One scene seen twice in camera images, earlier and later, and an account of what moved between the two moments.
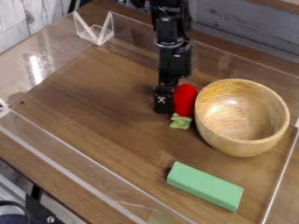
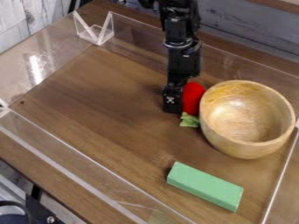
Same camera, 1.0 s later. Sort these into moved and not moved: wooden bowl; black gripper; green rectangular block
Moved: black gripper
Not moved: green rectangular block; wooden bowl
